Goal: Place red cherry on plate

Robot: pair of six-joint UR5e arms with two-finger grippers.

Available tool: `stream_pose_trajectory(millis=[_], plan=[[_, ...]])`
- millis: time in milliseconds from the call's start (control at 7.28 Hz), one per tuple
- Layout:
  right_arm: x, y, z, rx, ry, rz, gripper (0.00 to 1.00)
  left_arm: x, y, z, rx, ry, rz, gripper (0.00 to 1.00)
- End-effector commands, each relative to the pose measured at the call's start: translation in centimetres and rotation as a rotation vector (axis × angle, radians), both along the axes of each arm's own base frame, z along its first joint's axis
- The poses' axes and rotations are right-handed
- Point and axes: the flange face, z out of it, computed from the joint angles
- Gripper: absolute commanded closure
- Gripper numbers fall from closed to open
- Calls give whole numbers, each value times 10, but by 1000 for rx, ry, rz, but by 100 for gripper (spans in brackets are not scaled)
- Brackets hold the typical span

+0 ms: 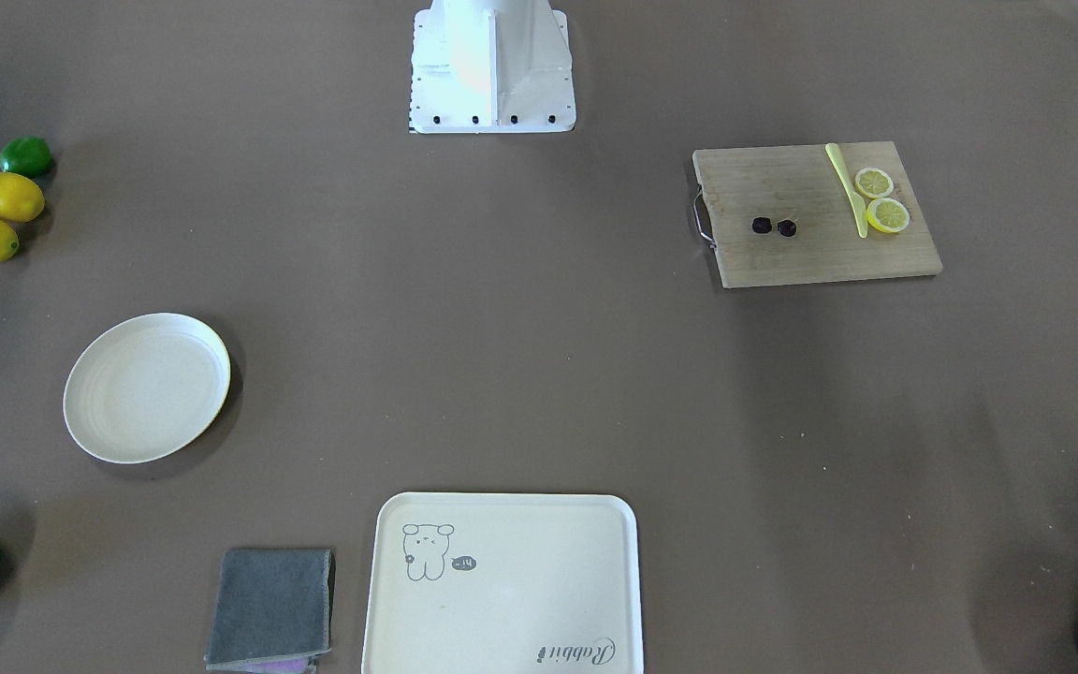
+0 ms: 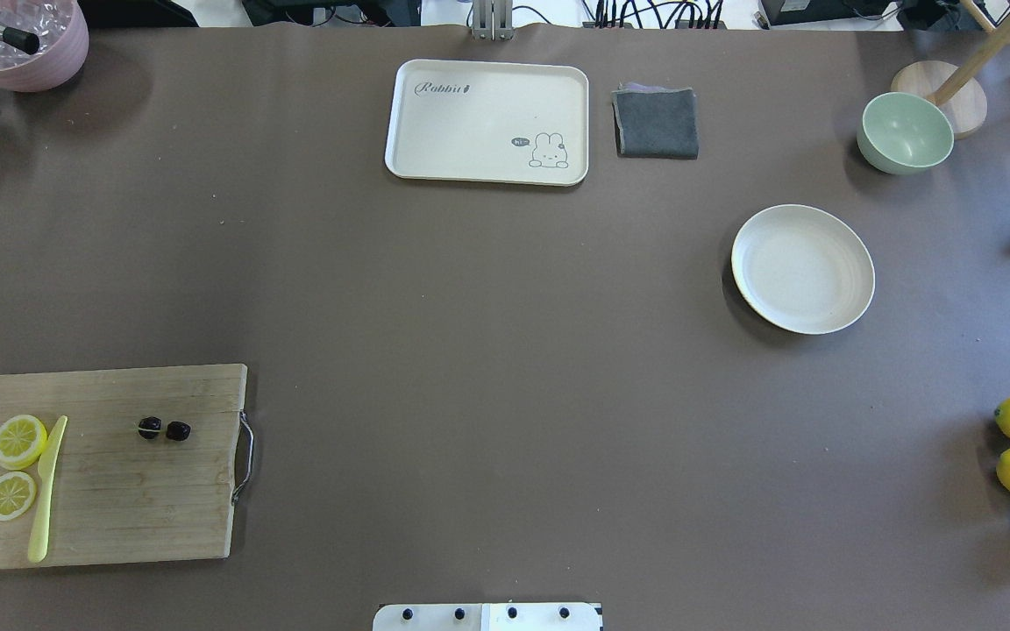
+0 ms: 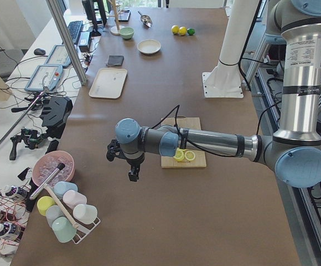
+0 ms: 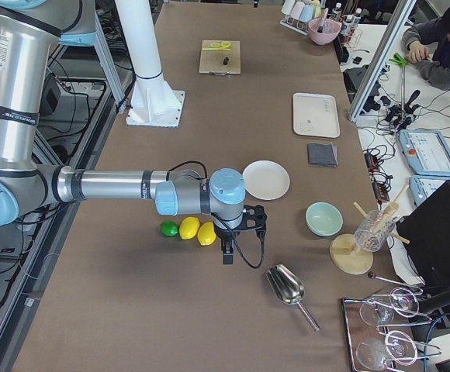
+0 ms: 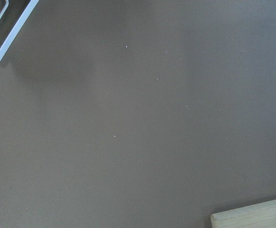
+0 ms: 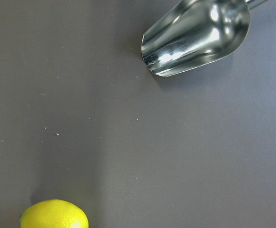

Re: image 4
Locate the yellow lemon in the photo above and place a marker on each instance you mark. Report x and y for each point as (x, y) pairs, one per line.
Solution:
(206, 235)
(189, 227)

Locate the yellow lemon outer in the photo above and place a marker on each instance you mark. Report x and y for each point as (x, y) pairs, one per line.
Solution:
(206, 235)

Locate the lemon slice near edge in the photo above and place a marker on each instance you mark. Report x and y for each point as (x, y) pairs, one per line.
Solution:
(225, 45)

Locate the cream round plate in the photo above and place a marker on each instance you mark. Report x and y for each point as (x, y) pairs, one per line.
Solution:
(266, 180)

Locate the clear textured glass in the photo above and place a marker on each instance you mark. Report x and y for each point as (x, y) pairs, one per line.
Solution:
(374, 231)

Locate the white pedestal column base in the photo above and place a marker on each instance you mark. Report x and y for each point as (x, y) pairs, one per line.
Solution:
(153, 101)

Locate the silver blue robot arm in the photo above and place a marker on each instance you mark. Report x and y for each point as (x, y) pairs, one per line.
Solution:
(27, 31)

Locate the black monitor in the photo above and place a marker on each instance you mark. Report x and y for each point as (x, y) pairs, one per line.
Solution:
(428, 230)

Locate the blue teach pendant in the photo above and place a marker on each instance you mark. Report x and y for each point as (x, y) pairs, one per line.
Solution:
(422, 186)
(426, 152)

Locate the bamboo cutting board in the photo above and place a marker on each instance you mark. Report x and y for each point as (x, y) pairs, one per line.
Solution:
(211, 61)

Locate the metal scoop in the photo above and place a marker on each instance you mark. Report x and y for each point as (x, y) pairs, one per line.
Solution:
(289, 289)

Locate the cream rabbit tray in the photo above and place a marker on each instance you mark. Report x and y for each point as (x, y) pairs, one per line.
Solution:
(315, 115)

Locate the blue teach pendant upper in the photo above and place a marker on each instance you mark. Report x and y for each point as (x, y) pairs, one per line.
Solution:
(426, 152)

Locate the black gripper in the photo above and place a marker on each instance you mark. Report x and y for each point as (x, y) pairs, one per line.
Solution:
(223, 235)

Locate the green lime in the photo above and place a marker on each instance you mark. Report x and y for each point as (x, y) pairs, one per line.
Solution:
(169, 228)

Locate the pink bowl with ice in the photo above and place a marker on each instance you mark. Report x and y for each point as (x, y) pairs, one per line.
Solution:
(330, 31)

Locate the blue teach pendant lower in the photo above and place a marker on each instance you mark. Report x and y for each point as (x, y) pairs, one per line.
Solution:
(422, 186)

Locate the wooden cup stand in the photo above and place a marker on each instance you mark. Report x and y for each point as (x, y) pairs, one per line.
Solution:
(353, 260)

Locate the person in dark hoodie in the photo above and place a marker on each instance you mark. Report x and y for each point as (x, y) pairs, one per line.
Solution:
(428, 49)

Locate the mint green bowl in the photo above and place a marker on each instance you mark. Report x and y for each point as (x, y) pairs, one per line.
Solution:
(323, 219)

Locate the grey folded cloth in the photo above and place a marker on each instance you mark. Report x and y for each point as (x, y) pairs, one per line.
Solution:
(322, 154)

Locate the yellow lemon middle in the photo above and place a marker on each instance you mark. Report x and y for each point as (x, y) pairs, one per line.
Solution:
(189, 227)

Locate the aluminium frame post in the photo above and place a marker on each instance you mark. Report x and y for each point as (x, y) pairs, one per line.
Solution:
(389, 37)

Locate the wine glass rack tray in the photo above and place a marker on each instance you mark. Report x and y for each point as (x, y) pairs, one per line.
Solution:
(379, 331)

